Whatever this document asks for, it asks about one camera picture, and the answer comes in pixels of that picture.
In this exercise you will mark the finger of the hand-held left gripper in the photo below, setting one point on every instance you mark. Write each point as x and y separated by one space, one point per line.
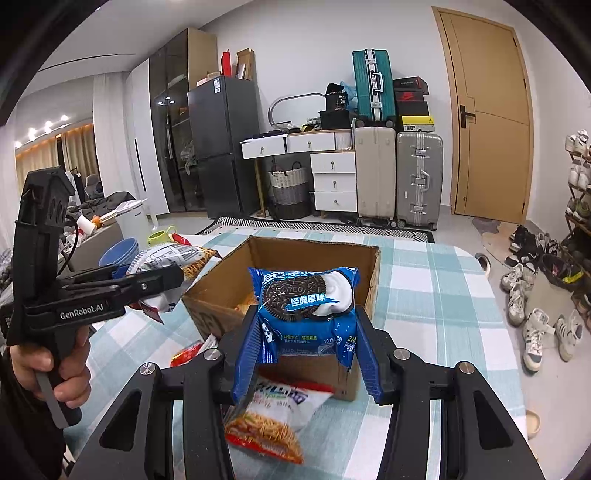
157 282
92 278

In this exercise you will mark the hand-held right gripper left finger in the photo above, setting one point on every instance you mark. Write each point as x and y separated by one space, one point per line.
247 364

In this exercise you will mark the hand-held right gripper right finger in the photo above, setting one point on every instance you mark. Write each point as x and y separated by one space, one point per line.
369 364

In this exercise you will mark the crispy noodle packet white label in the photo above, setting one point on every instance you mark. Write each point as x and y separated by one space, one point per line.
171 256

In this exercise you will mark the red crisps snack packet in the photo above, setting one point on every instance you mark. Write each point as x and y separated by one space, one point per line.
181 240

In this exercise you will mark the blue white noodle snack packet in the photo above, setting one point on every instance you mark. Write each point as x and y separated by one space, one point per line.
277 415

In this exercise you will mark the small red yellow snack packet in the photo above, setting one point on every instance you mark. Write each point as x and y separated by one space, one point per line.
184 354

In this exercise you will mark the blue cookie packet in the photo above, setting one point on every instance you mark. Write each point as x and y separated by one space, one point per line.
300 295

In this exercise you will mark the brown cardboard box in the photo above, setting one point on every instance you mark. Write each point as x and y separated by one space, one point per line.
314 254

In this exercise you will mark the person's left hand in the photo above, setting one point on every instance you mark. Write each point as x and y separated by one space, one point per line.
74 374

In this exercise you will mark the blue bowl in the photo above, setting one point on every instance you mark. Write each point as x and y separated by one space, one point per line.
117 251
111 270

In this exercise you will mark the green mug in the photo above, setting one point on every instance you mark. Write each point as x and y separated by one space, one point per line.
159 237

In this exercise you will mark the white electric kettle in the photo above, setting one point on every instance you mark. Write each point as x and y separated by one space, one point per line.
134 217

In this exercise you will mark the grey sofa with clothes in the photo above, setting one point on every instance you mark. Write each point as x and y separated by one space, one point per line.
106 203

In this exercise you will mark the white wardrobe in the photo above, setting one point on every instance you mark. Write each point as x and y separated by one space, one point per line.
145 138

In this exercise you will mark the black white patterned rug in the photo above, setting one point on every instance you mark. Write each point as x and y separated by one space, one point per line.
323 226

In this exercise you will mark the dark grey refrigerator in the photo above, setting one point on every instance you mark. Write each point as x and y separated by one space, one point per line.
221 147

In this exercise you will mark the grey slipper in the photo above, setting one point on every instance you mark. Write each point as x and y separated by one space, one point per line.
484 264

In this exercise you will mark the woven laundry basket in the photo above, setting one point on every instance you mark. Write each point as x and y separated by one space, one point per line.
288 194

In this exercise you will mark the dark glass cabinet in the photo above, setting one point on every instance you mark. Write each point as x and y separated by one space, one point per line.
171 115

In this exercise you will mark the scattered loose shoes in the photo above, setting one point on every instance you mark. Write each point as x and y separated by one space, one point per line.
535 341

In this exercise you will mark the beige slipper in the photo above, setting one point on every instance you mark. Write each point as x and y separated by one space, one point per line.
533 423

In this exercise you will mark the round beige floor mat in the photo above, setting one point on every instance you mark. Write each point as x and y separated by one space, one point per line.
501 249

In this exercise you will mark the white desk with drawers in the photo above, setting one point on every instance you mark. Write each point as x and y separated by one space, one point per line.
277 145

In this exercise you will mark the white drawer cabinet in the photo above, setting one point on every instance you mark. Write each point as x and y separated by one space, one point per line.
334 182

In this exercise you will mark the beige suitcase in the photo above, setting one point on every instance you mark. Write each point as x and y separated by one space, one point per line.
375 175

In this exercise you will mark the silver suitcase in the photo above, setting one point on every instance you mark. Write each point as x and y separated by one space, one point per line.
420 180

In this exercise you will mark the small flat labelled box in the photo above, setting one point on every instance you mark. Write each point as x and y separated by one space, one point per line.
207 82

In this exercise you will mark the oval vanity mirror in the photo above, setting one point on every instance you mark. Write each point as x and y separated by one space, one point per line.
273 110

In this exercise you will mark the red tall box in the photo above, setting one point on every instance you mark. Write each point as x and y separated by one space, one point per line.
226 64

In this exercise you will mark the large flat cardboard sheet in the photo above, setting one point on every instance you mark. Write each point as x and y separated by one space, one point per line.
203 55

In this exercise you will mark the brown open cardboard carton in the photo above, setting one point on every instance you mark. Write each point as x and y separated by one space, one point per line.
245 64

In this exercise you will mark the black storage box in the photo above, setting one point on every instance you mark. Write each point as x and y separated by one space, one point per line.
335 120

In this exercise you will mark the yellow white shoe box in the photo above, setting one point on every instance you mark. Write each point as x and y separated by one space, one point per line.
417 123

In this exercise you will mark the wooden shoe rack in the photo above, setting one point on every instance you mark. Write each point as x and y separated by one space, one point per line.
582 230

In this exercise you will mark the black bag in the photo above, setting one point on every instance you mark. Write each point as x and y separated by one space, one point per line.
336 97

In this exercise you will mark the plain black shoe box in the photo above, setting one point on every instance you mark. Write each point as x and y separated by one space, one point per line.
412 109

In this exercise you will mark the blue plastic bag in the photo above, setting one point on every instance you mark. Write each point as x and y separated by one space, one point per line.
352 94

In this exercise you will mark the black red shoe box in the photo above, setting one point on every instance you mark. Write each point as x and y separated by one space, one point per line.
410 96

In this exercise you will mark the wooden door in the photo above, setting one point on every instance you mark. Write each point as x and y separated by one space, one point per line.
489 115

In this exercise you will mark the teal suitcase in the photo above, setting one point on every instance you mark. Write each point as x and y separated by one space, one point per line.
374 87

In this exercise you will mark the thin black shoe box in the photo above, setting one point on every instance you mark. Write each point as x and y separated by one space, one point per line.
409 83

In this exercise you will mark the rows of racked shoes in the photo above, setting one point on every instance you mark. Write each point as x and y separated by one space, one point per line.
579 170

